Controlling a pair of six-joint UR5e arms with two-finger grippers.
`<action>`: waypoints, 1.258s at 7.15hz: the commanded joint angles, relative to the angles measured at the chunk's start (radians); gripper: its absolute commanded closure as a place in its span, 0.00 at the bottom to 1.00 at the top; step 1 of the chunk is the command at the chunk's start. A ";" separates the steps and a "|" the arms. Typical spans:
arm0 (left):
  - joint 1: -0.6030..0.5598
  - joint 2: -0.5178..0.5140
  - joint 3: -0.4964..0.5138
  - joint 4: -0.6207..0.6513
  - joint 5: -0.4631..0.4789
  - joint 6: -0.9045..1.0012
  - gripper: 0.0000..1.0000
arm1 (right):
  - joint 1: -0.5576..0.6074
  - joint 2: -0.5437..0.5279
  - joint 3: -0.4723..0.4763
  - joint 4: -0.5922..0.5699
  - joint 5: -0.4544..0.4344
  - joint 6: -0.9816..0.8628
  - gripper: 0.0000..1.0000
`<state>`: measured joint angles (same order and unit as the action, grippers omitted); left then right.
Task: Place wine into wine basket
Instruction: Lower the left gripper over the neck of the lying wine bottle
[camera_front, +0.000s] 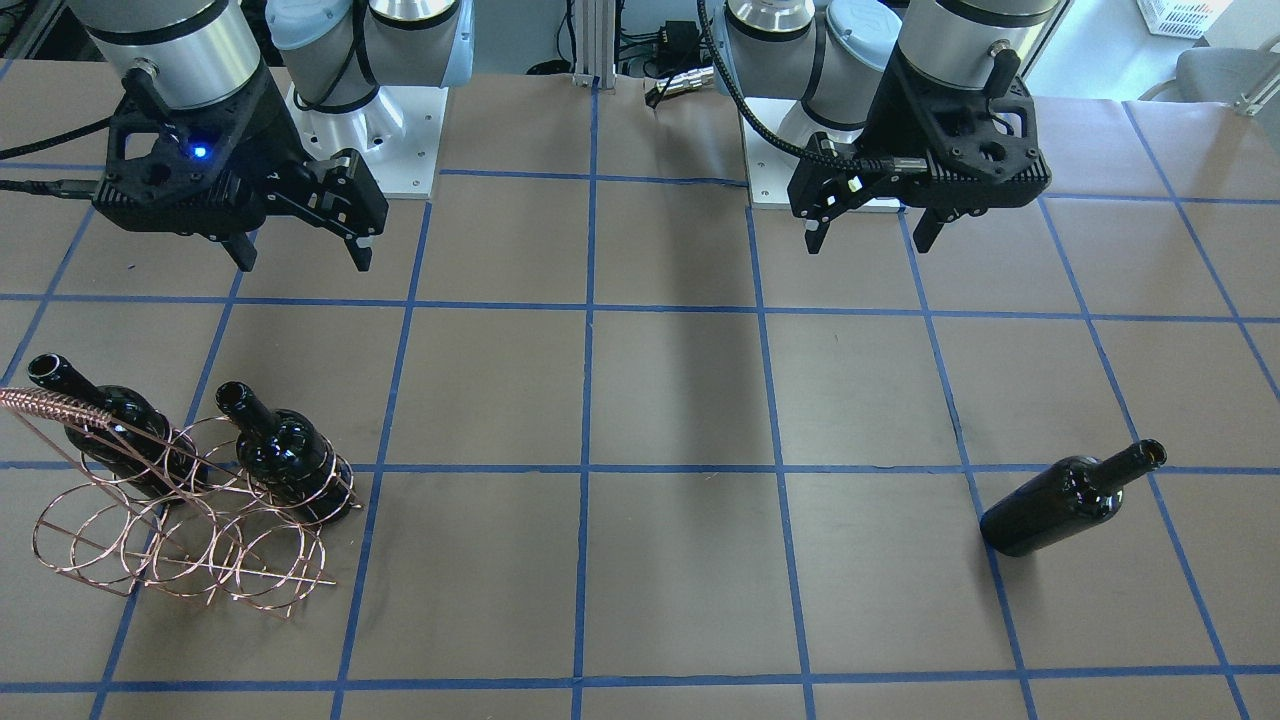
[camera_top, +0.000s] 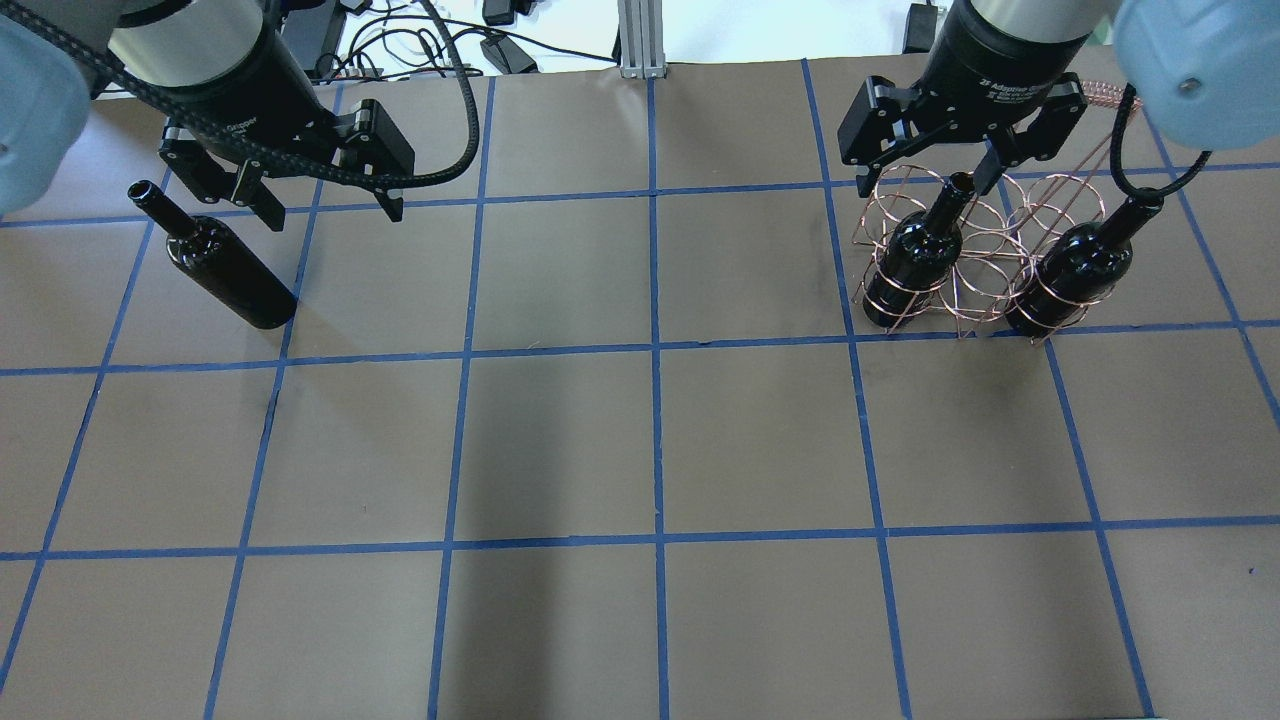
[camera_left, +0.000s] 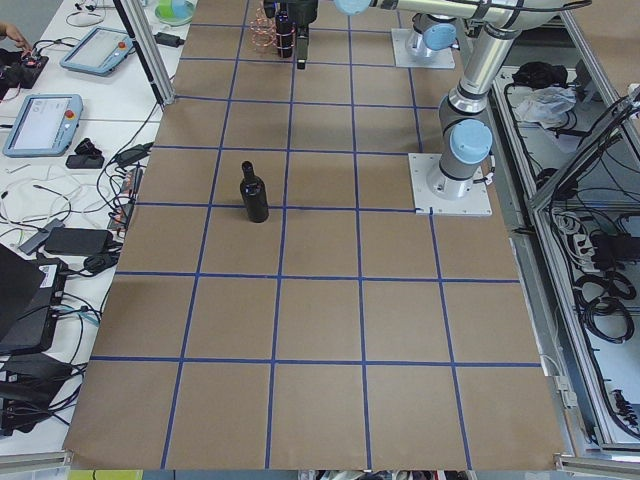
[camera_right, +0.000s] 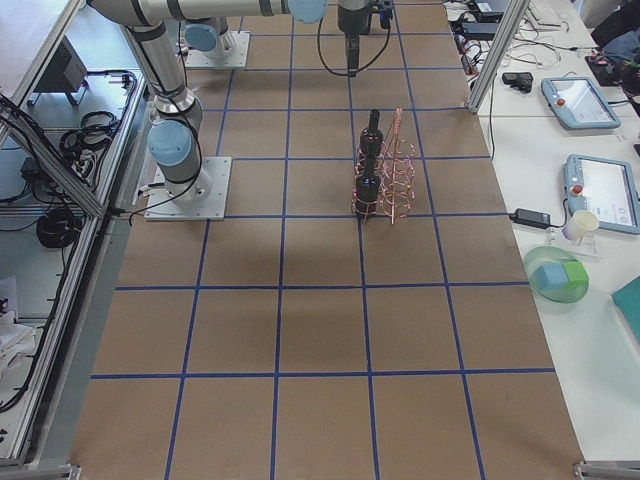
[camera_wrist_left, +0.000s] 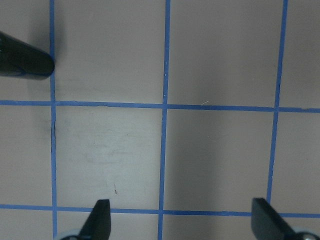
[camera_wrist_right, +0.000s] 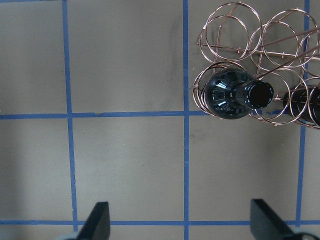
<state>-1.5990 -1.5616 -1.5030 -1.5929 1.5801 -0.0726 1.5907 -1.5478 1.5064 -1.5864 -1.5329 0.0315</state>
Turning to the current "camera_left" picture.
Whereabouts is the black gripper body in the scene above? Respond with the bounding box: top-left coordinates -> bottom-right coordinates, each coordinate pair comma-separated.
286,0 -> 319,28

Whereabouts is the dark glass wine bottle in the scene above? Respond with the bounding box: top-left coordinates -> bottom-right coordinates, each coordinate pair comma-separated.
240,161 -> 269,223

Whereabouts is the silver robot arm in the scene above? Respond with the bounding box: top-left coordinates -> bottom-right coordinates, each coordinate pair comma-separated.
406,13 -> 457,58
334,1 -> 591,200

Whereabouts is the dark wine bottle in basket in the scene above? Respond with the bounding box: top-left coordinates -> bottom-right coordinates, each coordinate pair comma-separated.
275,3 -> 295,59

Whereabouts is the person hand at desk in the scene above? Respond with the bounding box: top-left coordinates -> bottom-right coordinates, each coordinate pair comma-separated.
0,21 -> 31,51

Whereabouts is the green plate with blue cube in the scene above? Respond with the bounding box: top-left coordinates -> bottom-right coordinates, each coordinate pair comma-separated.
154,0 -> 195,26

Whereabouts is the far blue teach pendant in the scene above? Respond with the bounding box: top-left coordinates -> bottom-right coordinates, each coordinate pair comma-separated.
60,27 -> 133,76

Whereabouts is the blue teach pendant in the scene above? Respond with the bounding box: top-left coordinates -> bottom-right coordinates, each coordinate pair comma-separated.
60,27 -> 133,76
3,94 -> 84,158

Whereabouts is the black cloth bundle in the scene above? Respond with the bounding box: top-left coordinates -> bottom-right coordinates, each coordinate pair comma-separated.
512,62 -> 568,89

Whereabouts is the white crumpled cloth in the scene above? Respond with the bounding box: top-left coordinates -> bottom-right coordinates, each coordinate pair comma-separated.
514,86 -> 576,128

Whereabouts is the near blue teach pendant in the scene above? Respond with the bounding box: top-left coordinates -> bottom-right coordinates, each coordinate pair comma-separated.
3,94 -> 84,158

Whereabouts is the black power adapter brick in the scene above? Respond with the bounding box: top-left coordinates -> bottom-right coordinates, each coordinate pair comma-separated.
44,227 -> 113,256

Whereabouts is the black laptop computer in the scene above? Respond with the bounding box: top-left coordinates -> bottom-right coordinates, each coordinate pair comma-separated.
1,246 -> 67,355

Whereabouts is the copper wire wine basket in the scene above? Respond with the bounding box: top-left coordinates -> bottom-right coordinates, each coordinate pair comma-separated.
249,2 -> 276,53

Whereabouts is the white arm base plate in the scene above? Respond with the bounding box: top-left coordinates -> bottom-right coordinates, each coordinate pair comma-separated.
408,153 -> 492,217
391,26 -> 456,70

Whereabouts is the aluminium frame post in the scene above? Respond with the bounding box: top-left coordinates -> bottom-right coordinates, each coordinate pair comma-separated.
114,0 -> 175,108

